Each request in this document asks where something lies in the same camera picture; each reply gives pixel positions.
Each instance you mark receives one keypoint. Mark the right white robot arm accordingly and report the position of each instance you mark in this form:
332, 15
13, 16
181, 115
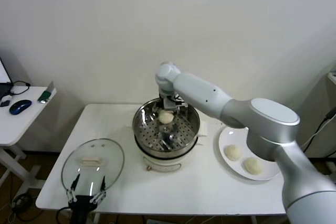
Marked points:
262, 121

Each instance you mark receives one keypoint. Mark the black laptop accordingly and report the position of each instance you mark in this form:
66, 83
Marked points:
3, 89

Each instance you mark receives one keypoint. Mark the white side desk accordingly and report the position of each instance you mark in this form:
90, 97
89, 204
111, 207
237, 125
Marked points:
23, 125

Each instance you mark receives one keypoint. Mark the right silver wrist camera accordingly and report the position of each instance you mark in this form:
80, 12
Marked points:
180, 101

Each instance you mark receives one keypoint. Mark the stainless steel steamer basket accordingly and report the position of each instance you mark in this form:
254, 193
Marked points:
181, 134

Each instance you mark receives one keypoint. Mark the green and silver stand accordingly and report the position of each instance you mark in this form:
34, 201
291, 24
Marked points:
46, 94

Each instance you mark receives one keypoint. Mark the white steamed baozi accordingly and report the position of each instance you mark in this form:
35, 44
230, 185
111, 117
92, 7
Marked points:
165, 117
253, 165
232, 152

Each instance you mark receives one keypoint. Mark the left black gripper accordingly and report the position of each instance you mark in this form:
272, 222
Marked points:
84, 201

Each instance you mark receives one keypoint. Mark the blue computer mouse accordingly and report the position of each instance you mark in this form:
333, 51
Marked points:
20, 106

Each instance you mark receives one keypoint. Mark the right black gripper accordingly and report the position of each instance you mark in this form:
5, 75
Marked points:
168, 102

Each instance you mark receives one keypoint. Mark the white round plate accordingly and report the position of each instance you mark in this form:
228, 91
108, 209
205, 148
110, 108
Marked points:
237, 165

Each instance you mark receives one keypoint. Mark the white electric cooking pot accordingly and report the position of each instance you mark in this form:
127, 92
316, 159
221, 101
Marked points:
162, 165

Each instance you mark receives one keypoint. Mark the small black desk gadget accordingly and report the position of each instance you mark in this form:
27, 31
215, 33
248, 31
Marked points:
4, 104

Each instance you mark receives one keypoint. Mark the round glass pot lid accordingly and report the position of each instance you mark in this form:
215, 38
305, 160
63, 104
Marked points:
111, 150

